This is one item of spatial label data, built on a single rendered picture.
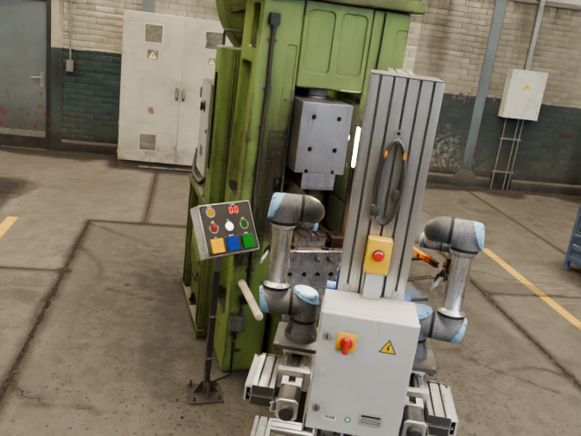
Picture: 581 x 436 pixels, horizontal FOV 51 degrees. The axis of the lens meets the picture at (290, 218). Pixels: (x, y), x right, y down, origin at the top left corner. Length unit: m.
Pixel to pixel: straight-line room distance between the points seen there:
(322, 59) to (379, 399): 2.01
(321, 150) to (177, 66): 5.38
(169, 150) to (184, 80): 0.99
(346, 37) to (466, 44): 6.67
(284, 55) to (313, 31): 0.21
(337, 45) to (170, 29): 5.27
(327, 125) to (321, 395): 1.70
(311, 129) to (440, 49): 6.72
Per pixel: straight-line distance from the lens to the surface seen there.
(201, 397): 3.81
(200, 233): 3.25
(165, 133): 8.82
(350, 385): 2.27
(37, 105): 9.69
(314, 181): 3.54
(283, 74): 3.52
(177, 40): 8.67
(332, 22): 3.59
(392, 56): 3.74
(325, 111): 3.47
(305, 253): 3.60
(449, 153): 10.36
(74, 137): 9.64
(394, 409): 2.32
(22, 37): 9.63
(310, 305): 2.72
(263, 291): 2.71
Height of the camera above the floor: 2.14
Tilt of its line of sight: 17 degrees down
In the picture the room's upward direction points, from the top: 7 degrees clockwise
